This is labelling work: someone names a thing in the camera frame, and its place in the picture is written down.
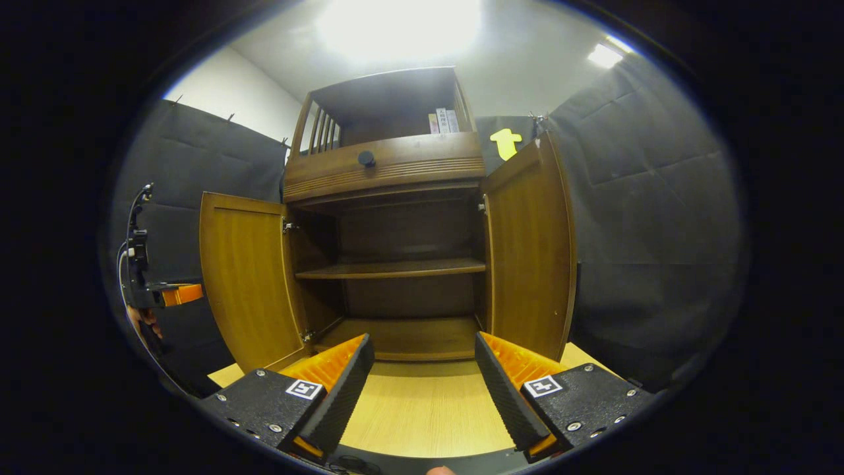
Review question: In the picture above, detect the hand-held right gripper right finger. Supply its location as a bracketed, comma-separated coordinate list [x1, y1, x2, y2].
[475, 331, 660, 462]

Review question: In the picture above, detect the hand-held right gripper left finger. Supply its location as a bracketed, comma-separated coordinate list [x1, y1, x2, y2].
[198, 333, 375, 462]

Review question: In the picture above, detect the wooden shoe cabinet door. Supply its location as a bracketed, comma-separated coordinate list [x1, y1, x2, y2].
[200, 191, 311, 373]
[480, 131, 578, 362]

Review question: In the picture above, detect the wooden double-door shoe cabinet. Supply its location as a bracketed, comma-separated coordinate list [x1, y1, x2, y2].
[282, 66, 489, 362]

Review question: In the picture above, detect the black backdrop cloth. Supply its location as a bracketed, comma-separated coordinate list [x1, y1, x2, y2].
[475, 53, 749, 393]
[109, 99, 291, 396]

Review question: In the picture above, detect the grooved wooden drawer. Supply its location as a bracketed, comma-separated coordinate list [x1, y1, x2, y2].
[284, 132, 487, 203]

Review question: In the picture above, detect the large ceiling light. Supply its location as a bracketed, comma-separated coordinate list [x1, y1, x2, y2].
[315, 0, 482, 63]

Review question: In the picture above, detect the small ceiling light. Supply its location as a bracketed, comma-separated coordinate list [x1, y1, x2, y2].
[587, 36, 634, 70]

